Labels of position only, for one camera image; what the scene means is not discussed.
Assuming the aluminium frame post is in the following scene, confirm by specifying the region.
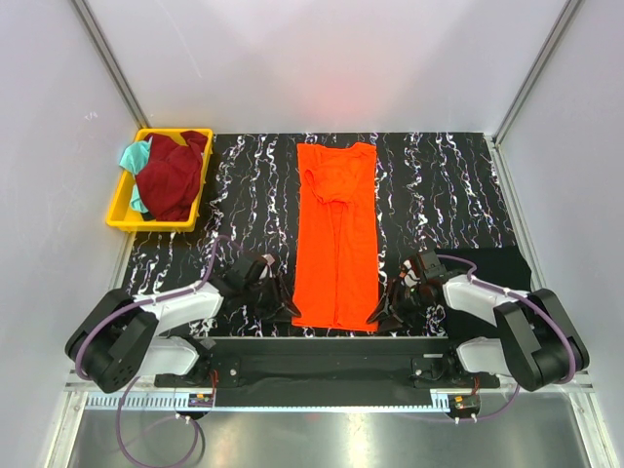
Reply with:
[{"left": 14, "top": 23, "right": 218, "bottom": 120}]
[
  {"left": 491, "top": 0, "right": 585, "bottom": 147},
  {"left": 68, "top": 0, "right": 150, "bottom": 129}
]

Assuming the aluminium frame post left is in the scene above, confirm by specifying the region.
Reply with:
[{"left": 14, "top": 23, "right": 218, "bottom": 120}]
[{"left": 68, "top": 0, "right": 150, "bottom": 129}]

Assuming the teal t shirt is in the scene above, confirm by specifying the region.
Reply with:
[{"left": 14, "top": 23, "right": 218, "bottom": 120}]
[{"left": 119, "top": 139, "right": 151, "bottom": 214}]

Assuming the yellow plastic bin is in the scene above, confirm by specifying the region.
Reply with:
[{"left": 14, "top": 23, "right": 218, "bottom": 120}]
[{"left": 106, "top": 129, "right": 214, "bottom": 232}]

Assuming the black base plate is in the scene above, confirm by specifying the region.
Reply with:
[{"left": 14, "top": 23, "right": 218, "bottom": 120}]
[{"left": 151, "top": 338, "right": 501, "bottom": 401}]

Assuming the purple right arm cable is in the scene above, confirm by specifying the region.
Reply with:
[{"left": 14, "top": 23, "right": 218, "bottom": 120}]
[{"left": 399, "top": 253, "right": 578, "bottom": 424}]

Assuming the aluminium frame post right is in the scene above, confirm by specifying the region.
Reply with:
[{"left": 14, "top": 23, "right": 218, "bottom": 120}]
[{"left": 491, "top": 0, "right": 585, "bottom": 147}]

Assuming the dark red t shirt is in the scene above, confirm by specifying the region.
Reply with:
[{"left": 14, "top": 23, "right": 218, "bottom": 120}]
[{"left": 136, "top": 131, "right": 208, "bottom": 222}]

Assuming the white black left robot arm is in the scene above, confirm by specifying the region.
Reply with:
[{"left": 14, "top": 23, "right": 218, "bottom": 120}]
[{"left": 64, "top": 253, "right": 301, "bottom": 394}]

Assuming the black folded t shirt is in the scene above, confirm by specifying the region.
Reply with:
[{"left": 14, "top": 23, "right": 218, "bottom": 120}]
[{"left": 435, "top": 246, "right": 531, "bottom": 292}]

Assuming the slotted cable duct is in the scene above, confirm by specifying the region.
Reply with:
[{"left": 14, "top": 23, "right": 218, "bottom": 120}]
[{"left": 86, "top": 390, "right": 449, "bottom": 413}]

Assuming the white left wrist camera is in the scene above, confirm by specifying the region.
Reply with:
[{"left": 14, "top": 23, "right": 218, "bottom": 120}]
[{"left": 259, "top": 253, "right": 275, "bottom": 280}]

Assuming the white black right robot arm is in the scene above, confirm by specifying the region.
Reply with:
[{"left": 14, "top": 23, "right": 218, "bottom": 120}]
[{"left": 367, "top": 251, "right": 590, "bottom": 391}]

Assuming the orange t shirt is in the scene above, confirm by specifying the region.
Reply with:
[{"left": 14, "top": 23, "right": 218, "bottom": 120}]
[{"left": 292, "top": 142, "right": 379, "bottom": 332}]

